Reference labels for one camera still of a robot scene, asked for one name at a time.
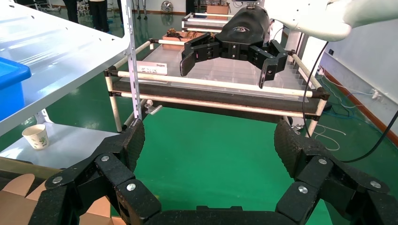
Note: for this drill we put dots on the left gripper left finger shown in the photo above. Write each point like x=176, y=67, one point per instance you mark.
x=99, y=180

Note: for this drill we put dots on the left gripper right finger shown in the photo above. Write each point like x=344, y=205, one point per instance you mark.
x=326, y=186

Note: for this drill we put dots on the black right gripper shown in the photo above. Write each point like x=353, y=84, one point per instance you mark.
x=245, y=31

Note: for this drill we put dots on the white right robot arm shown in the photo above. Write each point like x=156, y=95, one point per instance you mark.
x=311, y=18

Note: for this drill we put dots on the brown carton with parts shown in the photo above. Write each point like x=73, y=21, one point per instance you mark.
x=171, y=43

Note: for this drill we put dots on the white label box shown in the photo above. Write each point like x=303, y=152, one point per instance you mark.
x=152, y=68

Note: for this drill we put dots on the brown cardboard box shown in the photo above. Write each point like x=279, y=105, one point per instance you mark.
x=15, y=205

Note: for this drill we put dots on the blue plastic tray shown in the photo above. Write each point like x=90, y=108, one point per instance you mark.
x=11, y=87

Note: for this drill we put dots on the clear plastic sheet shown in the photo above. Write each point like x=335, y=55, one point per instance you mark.
x=224, y=73

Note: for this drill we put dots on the white pipe flow rack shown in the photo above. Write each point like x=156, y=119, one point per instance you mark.
x=217, y=97

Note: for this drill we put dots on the plain brown carton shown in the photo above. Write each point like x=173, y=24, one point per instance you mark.
x=217, y=9

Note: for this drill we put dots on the white low table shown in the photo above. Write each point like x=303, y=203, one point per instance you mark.
x=68, y=143

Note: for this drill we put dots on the standing fan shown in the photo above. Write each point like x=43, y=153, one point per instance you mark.
x=167, y=6

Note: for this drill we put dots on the silver binder clip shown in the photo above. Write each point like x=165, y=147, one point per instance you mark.
x=152, y=108

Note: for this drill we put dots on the white slotted shelf strut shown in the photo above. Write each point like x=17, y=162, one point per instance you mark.
x=132, y=62

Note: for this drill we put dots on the green table cloth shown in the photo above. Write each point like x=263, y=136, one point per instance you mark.
x=202, y=155

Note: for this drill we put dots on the person in dark trousers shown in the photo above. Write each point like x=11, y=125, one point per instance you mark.
x=99, y=15
x=71, y=11

